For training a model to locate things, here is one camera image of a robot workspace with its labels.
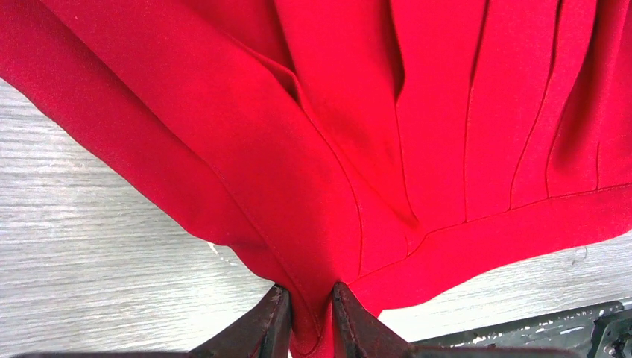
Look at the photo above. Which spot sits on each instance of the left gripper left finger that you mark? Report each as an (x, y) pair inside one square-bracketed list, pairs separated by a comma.
[(263, 331)]

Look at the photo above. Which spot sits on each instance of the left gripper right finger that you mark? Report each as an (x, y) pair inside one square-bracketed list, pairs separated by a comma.
[(359, 334)]

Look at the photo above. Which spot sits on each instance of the red skirt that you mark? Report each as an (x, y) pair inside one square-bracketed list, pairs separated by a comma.
[(400, 147)]

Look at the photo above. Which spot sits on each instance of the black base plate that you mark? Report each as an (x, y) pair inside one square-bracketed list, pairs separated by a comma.
[(599, 330)]

